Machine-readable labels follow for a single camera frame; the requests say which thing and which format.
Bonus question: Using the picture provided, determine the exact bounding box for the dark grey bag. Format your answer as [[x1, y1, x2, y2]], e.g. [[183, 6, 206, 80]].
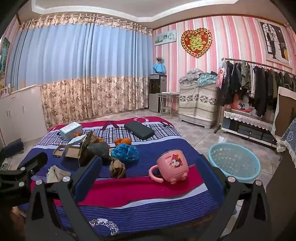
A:
[[89, 142, 111, 160]]

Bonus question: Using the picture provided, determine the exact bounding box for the pink cartoon mug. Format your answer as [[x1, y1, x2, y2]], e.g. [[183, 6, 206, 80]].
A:
[[149, 149, 189, 184]]

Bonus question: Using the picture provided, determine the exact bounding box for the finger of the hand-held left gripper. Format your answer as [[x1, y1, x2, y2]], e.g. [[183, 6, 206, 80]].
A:
[[13, 153, 48, 189], [0, 142, 25, 166]]

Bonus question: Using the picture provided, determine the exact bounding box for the low dark cabinet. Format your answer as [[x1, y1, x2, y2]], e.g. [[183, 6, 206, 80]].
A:
[[221, 111, 278, 149]]

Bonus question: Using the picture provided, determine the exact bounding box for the blue and floral curtain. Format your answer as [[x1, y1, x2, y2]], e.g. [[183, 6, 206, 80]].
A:
[[7, 13, 154, 129]]

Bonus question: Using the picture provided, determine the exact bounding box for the metal clothes rack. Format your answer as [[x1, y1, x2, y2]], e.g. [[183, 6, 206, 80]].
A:
[[214, 57, 296, 133]]

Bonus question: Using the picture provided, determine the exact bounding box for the beige paper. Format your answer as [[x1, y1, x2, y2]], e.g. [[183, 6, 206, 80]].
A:
[[47, 165, 71, 183]]

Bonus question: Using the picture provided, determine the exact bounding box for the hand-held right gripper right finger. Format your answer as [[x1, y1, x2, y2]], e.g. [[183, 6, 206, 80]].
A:
[[195, 154, 273, 241]]

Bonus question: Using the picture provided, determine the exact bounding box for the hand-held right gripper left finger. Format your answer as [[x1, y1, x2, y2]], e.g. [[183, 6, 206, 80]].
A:
[[24, 156, 103, 241]]

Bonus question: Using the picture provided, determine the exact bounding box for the white lace cloth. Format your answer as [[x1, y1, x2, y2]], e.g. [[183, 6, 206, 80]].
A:
[[224, 111, 277, 131]]

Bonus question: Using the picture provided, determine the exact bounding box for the black zip case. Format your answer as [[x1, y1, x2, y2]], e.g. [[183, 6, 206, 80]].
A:
[[124, 122, 155, 140]]

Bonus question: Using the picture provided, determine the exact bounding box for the teal cardboard box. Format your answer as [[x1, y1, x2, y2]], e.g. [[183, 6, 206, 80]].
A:
[[59, 122, 83, 141]]

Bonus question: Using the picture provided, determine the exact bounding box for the phone with brown case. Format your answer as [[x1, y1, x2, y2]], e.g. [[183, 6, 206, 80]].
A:
[[53, 145, 80, 160]]

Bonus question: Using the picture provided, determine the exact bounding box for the red heart wall decoration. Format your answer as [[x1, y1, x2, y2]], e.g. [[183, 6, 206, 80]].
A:
[[181, 28, 213, 58]]

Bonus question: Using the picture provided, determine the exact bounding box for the brown board with white frame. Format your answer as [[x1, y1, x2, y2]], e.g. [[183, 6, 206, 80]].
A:
[[272, 87, 296, 137]]

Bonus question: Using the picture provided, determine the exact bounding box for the orange foil wrapper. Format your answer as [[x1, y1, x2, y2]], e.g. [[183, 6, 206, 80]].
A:
[[72, 132, 104, 143]]

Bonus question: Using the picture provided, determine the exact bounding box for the pink and white hanging bag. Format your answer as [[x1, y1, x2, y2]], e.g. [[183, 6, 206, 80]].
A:
[[216, 59, 227, 88]]

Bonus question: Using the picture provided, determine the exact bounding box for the green wall poster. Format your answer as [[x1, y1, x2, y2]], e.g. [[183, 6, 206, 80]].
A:
[[0, 37, 11, 76]]

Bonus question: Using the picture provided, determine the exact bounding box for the grey clothes pile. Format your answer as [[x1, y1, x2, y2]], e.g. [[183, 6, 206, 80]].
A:
[[179, 68, 204, 82]]

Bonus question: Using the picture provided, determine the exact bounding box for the blue floral fringed cloth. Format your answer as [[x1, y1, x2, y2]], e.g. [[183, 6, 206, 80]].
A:
[[276, 118, 296, 163]]

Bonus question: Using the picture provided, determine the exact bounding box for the brown paper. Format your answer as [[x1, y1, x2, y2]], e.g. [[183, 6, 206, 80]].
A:
[[109, 158, 126, 179]]

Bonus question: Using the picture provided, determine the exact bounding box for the silver foil packet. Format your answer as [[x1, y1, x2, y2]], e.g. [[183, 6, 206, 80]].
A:
[[61, 136, 89, 159]]

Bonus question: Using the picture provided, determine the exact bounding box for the landscape wall picture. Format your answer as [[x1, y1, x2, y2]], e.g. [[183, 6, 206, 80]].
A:
[[155, 30, 176, 45]]

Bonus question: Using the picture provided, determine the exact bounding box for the white cabinet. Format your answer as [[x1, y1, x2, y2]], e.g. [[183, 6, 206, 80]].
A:
[[0, 85, 48, 144]]

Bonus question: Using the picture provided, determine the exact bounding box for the framed silhouette wall picture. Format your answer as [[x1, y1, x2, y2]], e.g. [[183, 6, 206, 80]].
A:
[[257, 19, 293, 67]]

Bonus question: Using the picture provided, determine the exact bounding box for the grey water dispenser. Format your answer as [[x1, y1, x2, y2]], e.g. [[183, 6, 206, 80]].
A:
[[149, 74, 167, 113]]

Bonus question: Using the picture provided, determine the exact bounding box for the blue plastic bag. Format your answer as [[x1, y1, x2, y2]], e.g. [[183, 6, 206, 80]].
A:
[[110, 143, 140, 163]]

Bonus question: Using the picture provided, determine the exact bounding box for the cartoon printed box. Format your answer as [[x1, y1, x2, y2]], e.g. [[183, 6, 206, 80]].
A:
[[231, 96, 257, 115]]

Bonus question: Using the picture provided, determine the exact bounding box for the small metal side table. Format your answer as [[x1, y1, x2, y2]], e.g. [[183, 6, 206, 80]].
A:
[[156, 92, 179, 117]]

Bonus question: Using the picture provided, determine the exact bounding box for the light blue plastic basket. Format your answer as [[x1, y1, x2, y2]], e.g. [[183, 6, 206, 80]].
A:
[[207, 142, 260, 182]]

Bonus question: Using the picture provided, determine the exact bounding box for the teal patterned cloth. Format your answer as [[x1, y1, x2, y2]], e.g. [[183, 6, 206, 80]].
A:
[[197, 74, 218, 86]]

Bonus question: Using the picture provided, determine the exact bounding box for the row of hanging dark clothes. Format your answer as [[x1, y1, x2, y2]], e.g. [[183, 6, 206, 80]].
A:
[[217, 60, 296, 116]]

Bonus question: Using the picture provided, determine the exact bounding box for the dark wooden furniture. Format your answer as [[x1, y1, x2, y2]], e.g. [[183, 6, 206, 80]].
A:
[[266, 148, 296, 241]]

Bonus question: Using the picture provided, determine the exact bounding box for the patterned beige cover cloth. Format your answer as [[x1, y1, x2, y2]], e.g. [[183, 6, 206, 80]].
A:
[[179, 82, 219, 121]]

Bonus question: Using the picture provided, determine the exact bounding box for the dark brown snack bag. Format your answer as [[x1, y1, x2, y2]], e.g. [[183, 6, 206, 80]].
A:
[[79, 131, 93, 167]]

